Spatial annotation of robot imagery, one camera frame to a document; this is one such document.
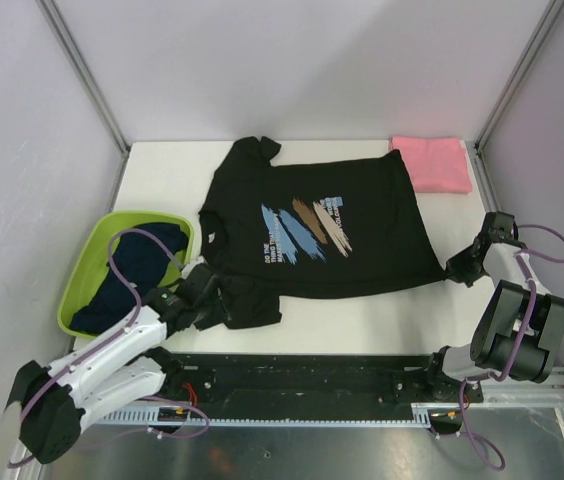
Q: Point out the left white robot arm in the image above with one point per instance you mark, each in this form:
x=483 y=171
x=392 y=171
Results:
x=127 y=362

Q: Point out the black printed t shirt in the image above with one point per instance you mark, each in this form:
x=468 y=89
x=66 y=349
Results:
x=318 y=231

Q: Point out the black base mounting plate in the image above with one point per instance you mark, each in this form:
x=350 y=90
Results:
x=317 y=385

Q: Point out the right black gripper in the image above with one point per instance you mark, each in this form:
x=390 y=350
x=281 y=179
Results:
x=455 y=269

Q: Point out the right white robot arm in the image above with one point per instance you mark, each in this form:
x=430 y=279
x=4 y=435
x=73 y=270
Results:
x=522 y=326

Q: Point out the grey slotted cable duct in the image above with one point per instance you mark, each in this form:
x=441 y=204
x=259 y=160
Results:
x=156 y=415

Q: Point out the navy blue t shirt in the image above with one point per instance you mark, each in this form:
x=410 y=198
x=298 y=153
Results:
x=132 y=270

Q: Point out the folded pink t shirt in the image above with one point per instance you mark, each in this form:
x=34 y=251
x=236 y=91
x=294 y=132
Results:
x=435 y=165

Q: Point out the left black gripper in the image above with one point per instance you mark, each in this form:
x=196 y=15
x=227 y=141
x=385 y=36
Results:
x=217 y=317

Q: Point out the green plastic bin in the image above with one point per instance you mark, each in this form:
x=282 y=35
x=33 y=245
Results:
x=82 y=260

